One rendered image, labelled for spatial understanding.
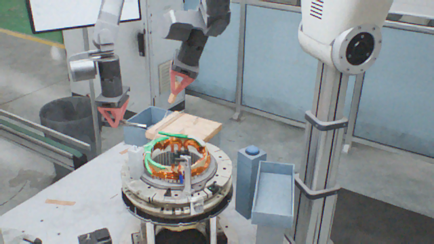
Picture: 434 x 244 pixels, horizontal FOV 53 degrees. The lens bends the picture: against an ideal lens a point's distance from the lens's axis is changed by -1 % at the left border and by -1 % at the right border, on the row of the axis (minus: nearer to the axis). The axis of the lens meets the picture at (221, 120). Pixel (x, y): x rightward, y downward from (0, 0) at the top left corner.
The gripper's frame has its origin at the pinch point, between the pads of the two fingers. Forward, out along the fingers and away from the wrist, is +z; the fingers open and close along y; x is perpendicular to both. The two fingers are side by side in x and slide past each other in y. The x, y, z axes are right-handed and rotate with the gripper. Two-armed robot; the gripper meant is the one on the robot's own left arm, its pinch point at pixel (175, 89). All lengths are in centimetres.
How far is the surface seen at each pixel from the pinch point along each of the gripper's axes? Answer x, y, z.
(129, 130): -5.9, -29.3, 36.0
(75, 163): -22, -56, 79
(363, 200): 159, -110, 91
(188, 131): 12.9, -24.6, 26.1
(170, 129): 7.2, -26.1, 28.4
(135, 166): -3.4, 7.5, 21.8
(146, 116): 0, -42, 36
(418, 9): 150, -164, -27
